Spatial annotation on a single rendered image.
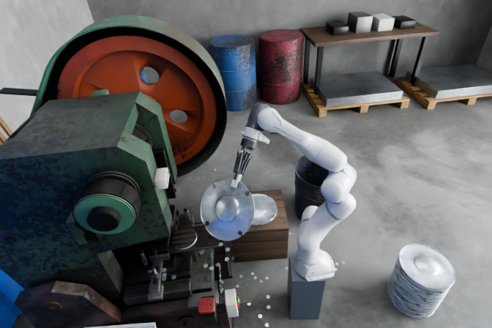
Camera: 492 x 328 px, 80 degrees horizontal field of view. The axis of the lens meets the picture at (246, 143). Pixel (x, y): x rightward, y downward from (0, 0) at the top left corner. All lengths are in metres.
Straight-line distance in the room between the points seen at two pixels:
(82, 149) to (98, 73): 0.57
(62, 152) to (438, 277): 1.96
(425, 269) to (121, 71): 1.95
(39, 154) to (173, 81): 0.66
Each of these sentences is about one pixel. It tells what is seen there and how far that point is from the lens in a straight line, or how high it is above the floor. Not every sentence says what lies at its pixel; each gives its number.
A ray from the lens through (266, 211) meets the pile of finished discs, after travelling 2.19.
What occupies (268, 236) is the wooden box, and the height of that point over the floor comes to 0.28.
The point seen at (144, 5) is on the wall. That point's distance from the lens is 4.40.
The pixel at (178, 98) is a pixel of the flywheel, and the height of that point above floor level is 1.37.
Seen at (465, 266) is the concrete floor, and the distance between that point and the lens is 2.74.
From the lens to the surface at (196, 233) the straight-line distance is 1.59.
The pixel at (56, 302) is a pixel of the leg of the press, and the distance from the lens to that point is 1.57.
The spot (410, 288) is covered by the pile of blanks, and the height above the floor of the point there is 0.26.
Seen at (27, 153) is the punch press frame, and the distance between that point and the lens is 1.11.
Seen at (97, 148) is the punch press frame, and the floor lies 1.50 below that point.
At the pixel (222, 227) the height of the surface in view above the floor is 0.88.
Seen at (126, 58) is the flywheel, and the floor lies 1.58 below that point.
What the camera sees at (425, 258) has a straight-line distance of 2.18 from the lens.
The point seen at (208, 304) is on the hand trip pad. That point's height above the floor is 0.76.
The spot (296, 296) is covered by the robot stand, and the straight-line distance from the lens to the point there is 1.94.
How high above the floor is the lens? 2.00
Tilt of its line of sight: 36 degrees down
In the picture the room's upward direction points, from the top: 4 degrees counter-clockwise
